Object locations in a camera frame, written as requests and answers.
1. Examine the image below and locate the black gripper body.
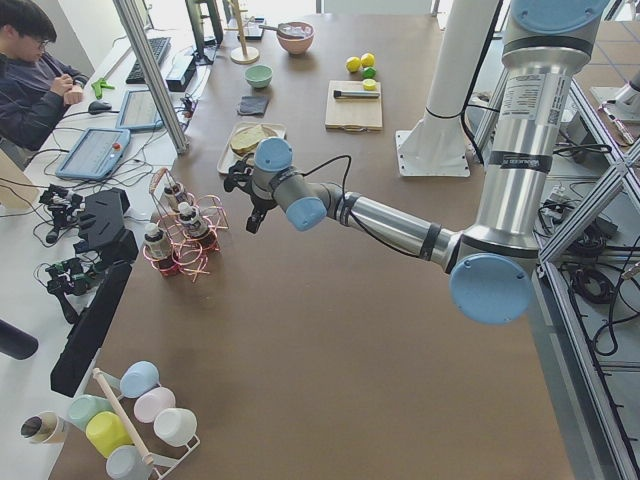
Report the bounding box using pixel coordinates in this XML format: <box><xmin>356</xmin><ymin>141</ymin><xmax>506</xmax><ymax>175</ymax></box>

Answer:
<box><xmin>223</xmin><ymin>160</ymin><xmax>276</xmax><ymax>218</ymax></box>

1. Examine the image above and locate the white round plate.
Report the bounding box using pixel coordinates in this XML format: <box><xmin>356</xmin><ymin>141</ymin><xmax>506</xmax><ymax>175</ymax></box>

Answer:
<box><xmin>228</xmin><ymin>124</ymin><xmax>281</xmax><ymax>157</ymax></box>

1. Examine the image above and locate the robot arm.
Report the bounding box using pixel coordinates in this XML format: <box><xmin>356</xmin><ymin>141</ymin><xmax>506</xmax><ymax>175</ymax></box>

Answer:
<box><xmin>220</xmin><ymin>1</ymin><xmax>597</xmax><ymax>328</ymax></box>

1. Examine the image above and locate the cream rabbit tray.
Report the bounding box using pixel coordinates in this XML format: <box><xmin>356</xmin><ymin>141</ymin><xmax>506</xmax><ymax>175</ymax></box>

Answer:
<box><xmin>217</xmin><ymin>121</ymin><xmax>286</xmax><ymax>174</ymax></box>

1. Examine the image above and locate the tea bottle front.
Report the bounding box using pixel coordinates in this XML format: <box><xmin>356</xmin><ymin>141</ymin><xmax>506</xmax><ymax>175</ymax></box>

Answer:
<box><xmin>178</xmin><ymin>203</ymin><xmax>218</xmax><ymax>251</ymax></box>

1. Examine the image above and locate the tea bottle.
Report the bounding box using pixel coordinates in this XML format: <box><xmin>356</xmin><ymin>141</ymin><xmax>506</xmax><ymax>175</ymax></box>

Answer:
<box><xmin>178</xmin><ymin>203</ymin><xmax>218</xmax><ymax>251</ymax></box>
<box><xmin>163</xmin><ymin>182</ymin><xmax>190</xmax><ymax>212</ymax></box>
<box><xmin>144</xmin><ymin>222</ymin><xmax>179</xmax><ymax>277</ymax></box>

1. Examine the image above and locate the grey folded cloth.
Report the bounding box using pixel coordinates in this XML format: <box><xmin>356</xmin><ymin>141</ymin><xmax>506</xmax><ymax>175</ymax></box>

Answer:
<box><xmin>237</xmin><ymin>95</ymin><xmax>270</xmax><ymax>117</ymax></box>

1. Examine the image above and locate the tea bottle left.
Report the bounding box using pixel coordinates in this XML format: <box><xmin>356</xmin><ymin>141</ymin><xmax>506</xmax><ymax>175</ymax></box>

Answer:
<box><xmin>163</xmin><ymin>182</ymin><xmax>190</xmax><ymax>212</ymax></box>

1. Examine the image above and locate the tea bottle right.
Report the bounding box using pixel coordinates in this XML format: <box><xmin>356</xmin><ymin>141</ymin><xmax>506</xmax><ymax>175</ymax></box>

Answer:
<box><xmin>144</xmin><ymin>222</ymin><xmax>179</xmax><ymax>277</ymax></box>

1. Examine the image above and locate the green bowl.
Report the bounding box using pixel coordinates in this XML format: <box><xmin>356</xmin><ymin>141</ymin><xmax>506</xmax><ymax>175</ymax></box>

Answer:
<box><xmin>244</xmin><ymin>65</ymin><xmax>273</xmax><ymax>89</ymax></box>

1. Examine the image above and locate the blue teach pendant far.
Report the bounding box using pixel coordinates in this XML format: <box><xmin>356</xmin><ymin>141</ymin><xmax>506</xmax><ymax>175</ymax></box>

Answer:
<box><xmin>116</xmin><ymin>90</ymin><xmax>163</xmax><ymax>132</ymax></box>

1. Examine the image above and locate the blue teach pendant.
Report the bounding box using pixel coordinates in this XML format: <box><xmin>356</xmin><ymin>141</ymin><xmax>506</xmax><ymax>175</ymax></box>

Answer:
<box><xmin>55</xmin><ymin>128</ymin><xmax>131</xmax><ymax>180</ymax></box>
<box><xmin>116</xmin><ymin>90</ymin><xmax>163</xmax><ymax>132</ymax></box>

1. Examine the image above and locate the wooden mug tree stand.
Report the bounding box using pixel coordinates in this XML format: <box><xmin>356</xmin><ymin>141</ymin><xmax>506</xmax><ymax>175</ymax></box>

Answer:
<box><xmin>225</xmin><ymin>0</ymin><xmax>260</xmax><ymax>65</ymax></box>

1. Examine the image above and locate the bamboo cutting board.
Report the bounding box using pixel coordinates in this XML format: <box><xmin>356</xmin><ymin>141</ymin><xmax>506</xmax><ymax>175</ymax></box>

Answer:
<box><xmin>325</xmin><ymin>80</ymin><xmax>383</xmax><ymax>132</ymax></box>

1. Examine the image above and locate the blue teach pendant near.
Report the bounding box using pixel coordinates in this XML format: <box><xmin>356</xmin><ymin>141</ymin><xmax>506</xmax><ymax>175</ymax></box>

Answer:
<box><xmin>55</xmin><ymin>128</ymin><xmax>131</xmax><ymax>180</ymax></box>

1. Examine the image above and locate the pink ice bowl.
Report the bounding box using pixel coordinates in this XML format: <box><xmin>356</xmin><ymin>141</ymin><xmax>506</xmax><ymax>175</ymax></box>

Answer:
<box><xmin>276</xmin><ymin>21</ymin><xmax>315</xmax><ymax>55</ymax></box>

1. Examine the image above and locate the steel ice scoop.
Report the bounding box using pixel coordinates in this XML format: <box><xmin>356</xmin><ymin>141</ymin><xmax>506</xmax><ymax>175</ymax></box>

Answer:
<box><xmin>258</xmin><ymin>23</ymin><xmax>306</xmax><ymax>39</ymax></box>

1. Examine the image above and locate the half lemon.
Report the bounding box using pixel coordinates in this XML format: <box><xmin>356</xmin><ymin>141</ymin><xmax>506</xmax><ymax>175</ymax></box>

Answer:
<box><xmin>362</xmin><ymin>79</ymin><xmax>377</xmax><ymax>91</ymax></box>

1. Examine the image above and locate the yellow lemon lower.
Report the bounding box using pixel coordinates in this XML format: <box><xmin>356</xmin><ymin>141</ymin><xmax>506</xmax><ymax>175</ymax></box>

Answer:
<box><xmin>345</xmin><ymin>56</ymin><xmax>361</xmax><ymax>73</ymax></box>

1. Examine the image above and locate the yellow lemon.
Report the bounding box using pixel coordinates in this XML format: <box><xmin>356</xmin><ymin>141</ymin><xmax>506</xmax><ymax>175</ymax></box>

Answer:
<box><xmin>360</xmin><ymin>52</ymin><xmax>376</xmax><ymax>68</ymax></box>
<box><xmin>345</xmin><ymin>56</ymin><xmax>361</xmax><ymax>73</ymax></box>

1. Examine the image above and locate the green lime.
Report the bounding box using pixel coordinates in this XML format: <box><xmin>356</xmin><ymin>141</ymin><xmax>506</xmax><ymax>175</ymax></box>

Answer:
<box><xmin>361</xmin><ymin>66</ymin><xmax>377</xmax><ymax>79</ymax></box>

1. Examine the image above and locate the yellow lemon upper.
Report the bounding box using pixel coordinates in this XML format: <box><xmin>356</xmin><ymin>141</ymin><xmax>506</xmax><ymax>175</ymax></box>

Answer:
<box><xmin>360</xmin><ymin>52</ymin><xmax>376</xmax><ymax>68</ymax></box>

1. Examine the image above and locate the seated person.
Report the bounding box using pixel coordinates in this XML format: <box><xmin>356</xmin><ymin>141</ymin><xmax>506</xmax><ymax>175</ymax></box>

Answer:
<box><xmin>1</xmin><ymin>0</ymin><xmax>88</xmax><ymax>151</ymax></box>

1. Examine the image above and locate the colourful cup rack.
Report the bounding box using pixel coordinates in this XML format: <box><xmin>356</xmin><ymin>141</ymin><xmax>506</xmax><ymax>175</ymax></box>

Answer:
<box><xmin>67</xmin><ymin>361</ymin><xmax>201</xmax><ymax>479</ymax></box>

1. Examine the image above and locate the copper wire bottle rack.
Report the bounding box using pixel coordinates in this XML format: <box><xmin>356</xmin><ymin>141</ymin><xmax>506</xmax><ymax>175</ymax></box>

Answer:
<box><xmin>142</xmin><ymin>167</ymin><xmax>229</xmax><ymax>281</ymax></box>

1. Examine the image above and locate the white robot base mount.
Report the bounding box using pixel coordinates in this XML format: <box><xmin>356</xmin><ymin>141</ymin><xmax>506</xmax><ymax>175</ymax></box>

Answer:
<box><xmin>396</xmin><ymin>0</ymin><xmax>502</xmax><ymax>177</ymax></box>

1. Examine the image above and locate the aluminium frame post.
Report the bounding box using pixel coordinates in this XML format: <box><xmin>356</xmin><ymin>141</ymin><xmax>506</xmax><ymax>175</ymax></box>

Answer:
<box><xmin>113</xmin><ymin>0</ymin><xmax>189</xmax><ymax>155</ymax></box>

